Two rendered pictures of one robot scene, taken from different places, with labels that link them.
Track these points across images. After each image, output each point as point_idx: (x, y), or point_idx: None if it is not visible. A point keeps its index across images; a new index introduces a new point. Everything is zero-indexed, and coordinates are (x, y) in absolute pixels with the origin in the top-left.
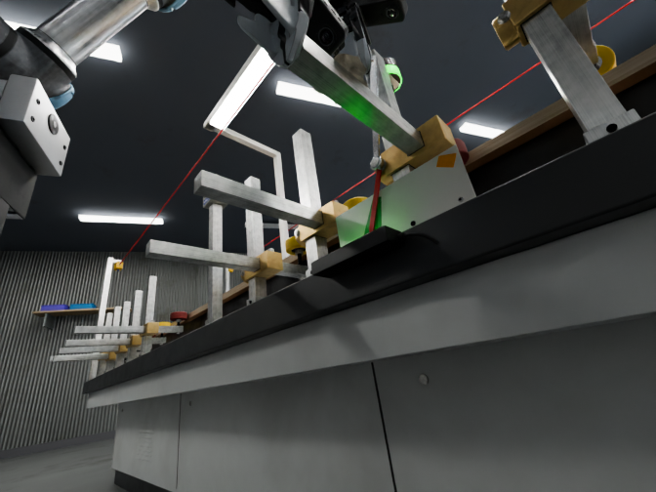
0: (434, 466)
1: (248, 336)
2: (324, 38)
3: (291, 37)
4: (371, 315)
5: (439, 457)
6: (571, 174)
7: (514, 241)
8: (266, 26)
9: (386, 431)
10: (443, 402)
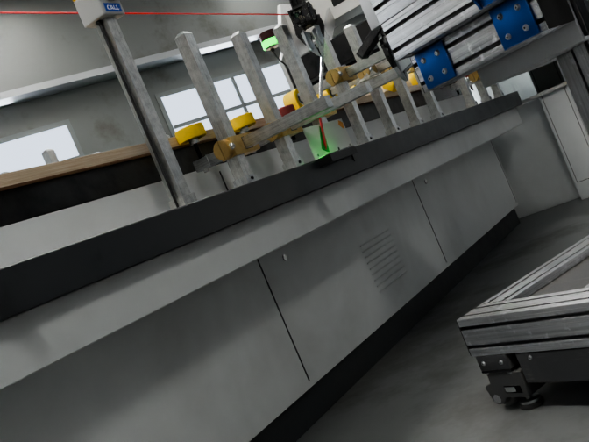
0: (301, 308)
1: (273, 207)
2: (369, 54)
3: (406, 73)
4: (327, 195)
5: (301, 302)
6: (373, 148)
7: (370, 166)
8: None
9: (276, 302)
10: (295, 268)
